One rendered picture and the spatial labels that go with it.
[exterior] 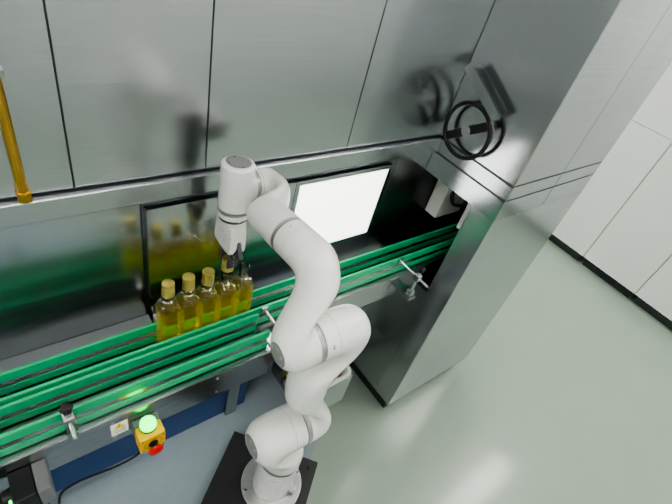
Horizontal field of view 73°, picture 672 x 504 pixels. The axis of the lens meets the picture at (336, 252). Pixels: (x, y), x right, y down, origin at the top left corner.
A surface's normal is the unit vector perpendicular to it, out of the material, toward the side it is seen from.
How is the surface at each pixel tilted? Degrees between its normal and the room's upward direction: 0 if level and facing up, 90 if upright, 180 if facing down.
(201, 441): 0
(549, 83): 90
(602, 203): 90
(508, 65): 90
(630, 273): 90
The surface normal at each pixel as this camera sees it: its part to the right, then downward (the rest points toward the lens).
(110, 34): 0.58, 0.63
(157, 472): 0.23, -0.74
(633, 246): -0.79, 0.25
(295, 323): -0.40, -0.42
